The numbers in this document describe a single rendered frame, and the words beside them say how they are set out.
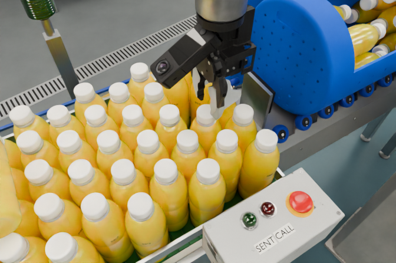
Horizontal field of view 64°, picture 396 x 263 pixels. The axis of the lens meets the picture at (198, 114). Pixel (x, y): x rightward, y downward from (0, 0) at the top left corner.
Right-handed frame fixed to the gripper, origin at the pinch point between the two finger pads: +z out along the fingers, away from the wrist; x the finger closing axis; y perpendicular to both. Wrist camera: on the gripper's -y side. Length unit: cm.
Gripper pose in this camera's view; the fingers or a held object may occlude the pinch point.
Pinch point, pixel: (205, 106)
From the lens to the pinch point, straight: 61.2
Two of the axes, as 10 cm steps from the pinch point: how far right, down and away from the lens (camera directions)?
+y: 8.6, -3.9, 3.2
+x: -5.0, -6.6, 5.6
